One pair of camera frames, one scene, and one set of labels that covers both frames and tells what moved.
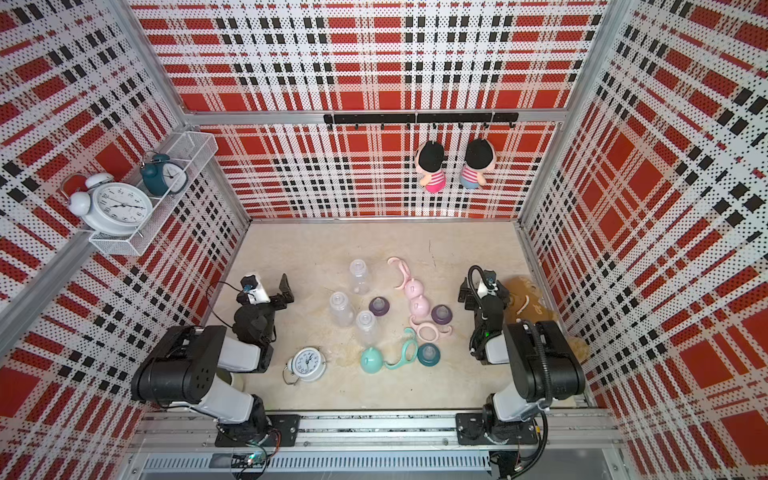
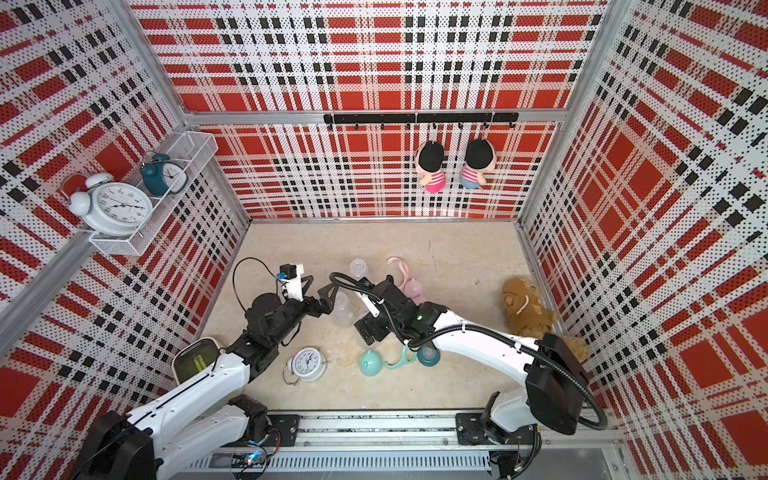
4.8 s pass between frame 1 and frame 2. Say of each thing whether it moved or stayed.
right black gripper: moved
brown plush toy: stayed
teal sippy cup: stayed
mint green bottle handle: stayed
